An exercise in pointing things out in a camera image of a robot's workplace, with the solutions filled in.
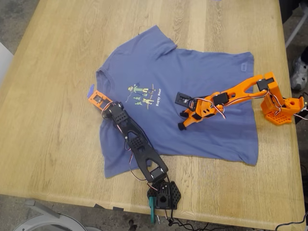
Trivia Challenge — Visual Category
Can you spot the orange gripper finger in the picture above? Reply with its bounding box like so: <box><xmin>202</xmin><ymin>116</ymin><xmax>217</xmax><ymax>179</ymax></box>
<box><xmin>177</xmin><ymin>115</ymin><xmax>202</xmax><ymax>131</ymax></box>
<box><xmin>179</xmin><ymin>108</ymin><xmax>197</xmax><ymax>118</ymax></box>

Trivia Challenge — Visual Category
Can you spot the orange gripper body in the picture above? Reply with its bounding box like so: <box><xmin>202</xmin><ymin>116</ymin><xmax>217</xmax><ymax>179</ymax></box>
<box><xmin>190</xmin><ymin>96</ymin><xmax>217</xmax><ymax>121</ymax></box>

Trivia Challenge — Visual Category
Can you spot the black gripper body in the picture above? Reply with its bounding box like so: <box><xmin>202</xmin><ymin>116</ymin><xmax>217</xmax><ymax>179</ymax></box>
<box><xmin>102</xmin><ymin>103</ymin><xmax>125</xmax><ymax>120</ymax></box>

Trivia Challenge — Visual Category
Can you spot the blue printed T-shirt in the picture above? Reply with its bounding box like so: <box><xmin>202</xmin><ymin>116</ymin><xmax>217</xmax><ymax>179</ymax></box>
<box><xmin>95</xmin><ymin>25</ymin><xmax>259</xmax><ymax>179</ymax></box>

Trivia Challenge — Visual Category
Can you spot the black table clamp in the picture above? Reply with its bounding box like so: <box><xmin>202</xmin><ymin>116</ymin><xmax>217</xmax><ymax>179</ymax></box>
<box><xmin>295</xmin><ymin>92</ymin><xmax>308</xmax><ymax>125</ymax></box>

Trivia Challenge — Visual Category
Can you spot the green table clamp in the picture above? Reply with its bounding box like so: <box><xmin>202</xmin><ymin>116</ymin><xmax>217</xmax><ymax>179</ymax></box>
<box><xmin>148</xmin><ymin>196</ymin><xmax>157</xmax><ymax>225</ymax></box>

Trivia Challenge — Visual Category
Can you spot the grey sneaker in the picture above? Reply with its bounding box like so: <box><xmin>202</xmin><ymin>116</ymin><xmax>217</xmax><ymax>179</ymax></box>
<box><xmin>290</xmin><ymin>56</ymin><xmax>308</xmax><ymax>91</ymax></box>

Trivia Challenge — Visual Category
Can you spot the white flat panel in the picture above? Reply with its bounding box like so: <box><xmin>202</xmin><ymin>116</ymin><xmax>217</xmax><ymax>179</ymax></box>
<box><xmin>0</xmin><ymin>42</ymin><xmax>14</xmax><ymax>86</ymax></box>

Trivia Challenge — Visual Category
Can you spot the white metal leg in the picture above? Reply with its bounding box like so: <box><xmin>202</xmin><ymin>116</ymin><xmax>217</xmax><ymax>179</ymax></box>
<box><xmin>284</xmin><ymin>13</ymin><xmax>308</xmax><ymax>49</ymax></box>

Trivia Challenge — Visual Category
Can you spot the white plastic chair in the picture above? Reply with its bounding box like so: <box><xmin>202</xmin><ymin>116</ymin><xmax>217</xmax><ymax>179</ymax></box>
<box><xmin>13</xmin><ymin>199</ymin><xmax>102</xmax><ymax>231</ymax></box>

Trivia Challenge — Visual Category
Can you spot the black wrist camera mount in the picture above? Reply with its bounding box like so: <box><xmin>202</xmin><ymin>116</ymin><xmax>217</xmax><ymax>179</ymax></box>
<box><xmin>175</xmin><ymin>91</ymin><xmax>195</xmax><ymax>106</ymax></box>

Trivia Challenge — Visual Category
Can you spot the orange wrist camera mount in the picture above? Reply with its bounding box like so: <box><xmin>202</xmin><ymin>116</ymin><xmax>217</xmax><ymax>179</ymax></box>
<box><xmin>87</xmin><ymin>90</ymin><xmax>114</xmax><ymax>114</ymax></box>

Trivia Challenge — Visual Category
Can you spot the black camera cable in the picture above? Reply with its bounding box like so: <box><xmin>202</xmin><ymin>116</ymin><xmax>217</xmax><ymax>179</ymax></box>
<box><xmin>165</xmin><ymin>174</ymin><xmax>210</xmax><ymax>231</ymax></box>

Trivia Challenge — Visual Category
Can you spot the thin black power cable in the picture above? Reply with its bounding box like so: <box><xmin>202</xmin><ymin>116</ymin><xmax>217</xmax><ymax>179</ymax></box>
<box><xmin>274</xmin><ymin>211</ymin><xmax>308</xmax><ymax>231</ymax></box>

